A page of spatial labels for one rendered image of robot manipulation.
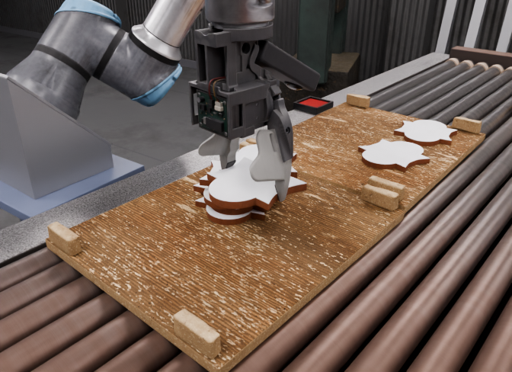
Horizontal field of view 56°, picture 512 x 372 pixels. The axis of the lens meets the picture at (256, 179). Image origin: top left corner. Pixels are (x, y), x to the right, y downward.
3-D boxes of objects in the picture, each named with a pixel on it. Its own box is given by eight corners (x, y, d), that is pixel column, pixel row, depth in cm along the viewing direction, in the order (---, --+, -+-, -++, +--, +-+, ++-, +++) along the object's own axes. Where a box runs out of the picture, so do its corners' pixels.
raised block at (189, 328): (172, 335, 52) (171, 315, 51) (186, 325, 53) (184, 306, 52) (210, 363, 49) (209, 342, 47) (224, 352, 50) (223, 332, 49)
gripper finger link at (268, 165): (253, 214, 57) (229, 139, 56) (287, 197, 61) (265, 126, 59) (270, 213, 54) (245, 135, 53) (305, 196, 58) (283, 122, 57)
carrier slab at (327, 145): (240, 157, 97) (240, 150, 96) (344, 107, 125) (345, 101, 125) (404, 215, 77) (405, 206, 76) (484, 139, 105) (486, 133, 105)
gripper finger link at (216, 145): (185, 169, 65) (199, 117, 59) (219, 157, 69) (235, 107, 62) (199, 185, 64) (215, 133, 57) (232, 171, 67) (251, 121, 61)
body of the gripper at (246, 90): (190, 129, 58) (182, 24, 52) (243, 113, 63) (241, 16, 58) (232, 147, 53) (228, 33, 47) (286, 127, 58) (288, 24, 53)
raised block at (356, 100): (345, 104, 123) (346, 93, 121) (349, 102, 124) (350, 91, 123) (366, 109, 119) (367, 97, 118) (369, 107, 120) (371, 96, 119)
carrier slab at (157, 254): (46, 248, 69) (44, 238, 68) (241, 158, 97) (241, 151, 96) (219, 380, 49) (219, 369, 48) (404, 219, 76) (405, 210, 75)
